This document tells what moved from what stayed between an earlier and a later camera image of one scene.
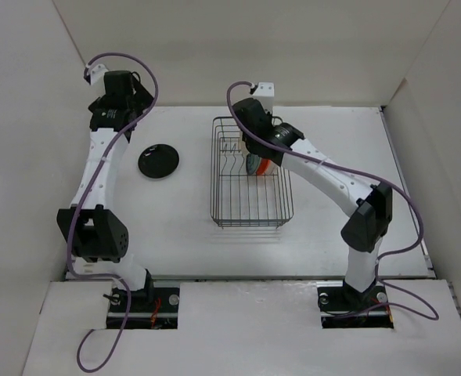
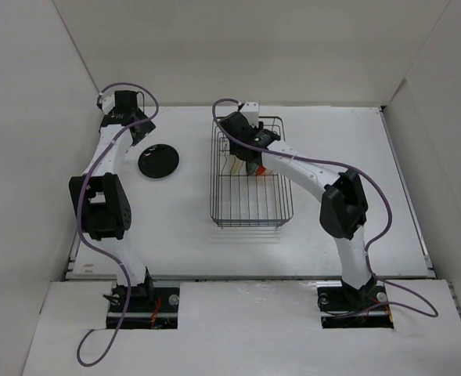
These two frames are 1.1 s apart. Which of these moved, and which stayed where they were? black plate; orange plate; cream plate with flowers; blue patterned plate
Moved: cream plate with flowers
Stayed: black plate; blue patterned plate; orange plate
